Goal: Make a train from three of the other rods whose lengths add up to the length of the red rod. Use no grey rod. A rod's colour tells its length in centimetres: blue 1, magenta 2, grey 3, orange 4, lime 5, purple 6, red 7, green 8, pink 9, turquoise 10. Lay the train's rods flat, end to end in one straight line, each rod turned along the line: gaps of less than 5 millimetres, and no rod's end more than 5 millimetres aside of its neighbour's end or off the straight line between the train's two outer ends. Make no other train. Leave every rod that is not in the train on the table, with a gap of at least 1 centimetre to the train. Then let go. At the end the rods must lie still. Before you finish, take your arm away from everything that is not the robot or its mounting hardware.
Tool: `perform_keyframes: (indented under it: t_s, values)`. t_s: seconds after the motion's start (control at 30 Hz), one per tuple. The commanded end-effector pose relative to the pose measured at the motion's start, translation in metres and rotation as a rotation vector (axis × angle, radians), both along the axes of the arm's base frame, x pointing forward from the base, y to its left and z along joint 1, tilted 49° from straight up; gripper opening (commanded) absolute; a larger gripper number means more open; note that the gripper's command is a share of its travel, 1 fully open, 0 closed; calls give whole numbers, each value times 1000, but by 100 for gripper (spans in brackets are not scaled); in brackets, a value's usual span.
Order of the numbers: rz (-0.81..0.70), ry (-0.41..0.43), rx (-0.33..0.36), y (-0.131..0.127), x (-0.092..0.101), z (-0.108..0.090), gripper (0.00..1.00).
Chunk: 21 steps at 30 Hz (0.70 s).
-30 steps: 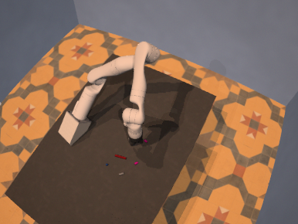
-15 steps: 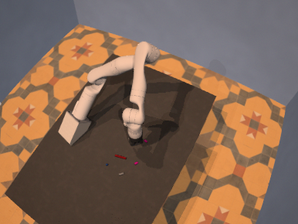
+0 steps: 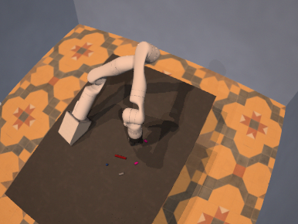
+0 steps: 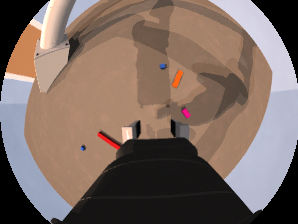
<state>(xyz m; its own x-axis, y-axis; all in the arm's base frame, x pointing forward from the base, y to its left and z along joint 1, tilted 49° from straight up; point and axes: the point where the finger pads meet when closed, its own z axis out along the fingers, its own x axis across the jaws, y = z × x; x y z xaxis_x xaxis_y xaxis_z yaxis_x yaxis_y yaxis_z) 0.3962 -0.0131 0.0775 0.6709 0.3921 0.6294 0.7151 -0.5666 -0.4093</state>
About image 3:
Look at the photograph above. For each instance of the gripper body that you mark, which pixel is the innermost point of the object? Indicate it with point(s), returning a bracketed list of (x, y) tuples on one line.
[(136, 138)]

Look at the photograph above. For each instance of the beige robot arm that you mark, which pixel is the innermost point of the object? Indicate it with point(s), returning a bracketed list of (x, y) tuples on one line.
[(145, 53)]

